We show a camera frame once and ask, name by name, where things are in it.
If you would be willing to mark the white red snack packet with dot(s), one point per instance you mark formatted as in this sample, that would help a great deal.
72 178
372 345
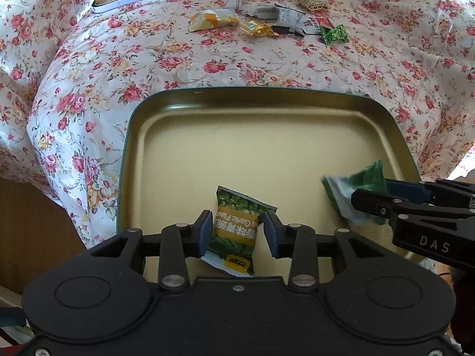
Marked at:
315 25

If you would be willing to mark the green yellow-label snack packet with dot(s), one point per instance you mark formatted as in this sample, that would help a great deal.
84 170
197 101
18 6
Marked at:
233 237

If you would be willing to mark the yellow white snack packet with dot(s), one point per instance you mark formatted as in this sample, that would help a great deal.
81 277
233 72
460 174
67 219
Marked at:
211 20

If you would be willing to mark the person's right forearm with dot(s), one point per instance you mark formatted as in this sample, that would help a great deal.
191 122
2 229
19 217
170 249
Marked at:
465 304

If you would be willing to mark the floral blanket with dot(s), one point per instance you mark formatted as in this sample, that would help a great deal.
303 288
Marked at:
222 63

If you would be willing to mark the green candy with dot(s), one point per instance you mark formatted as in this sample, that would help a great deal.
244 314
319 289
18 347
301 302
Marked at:
334 35

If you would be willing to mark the gold candy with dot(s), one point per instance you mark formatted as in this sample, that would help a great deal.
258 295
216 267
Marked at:
256 28

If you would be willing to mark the brown patterned snack packet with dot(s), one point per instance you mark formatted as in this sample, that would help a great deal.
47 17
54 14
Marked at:
311 3

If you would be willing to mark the grey pink snack packet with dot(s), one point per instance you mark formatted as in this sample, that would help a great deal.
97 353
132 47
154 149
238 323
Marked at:
235 2

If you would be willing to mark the grey white printed snack packet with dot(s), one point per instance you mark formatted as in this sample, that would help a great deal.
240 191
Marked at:
291 16

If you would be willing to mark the gold tin tray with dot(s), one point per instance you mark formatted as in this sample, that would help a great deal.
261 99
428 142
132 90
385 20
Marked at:
259 148

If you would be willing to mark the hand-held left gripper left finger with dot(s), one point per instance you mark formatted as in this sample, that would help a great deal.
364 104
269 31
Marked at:
206 233

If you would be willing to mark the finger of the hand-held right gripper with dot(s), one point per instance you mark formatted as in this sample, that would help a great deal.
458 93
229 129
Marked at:
404 190
371 203

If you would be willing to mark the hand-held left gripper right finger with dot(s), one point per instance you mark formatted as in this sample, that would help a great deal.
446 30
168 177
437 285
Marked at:
272 236

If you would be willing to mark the silver black-text snack packet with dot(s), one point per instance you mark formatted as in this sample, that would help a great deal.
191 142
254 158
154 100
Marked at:
265 11

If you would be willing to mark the green leaf-print snack packet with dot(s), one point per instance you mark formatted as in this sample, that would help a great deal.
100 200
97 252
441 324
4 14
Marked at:
365 180

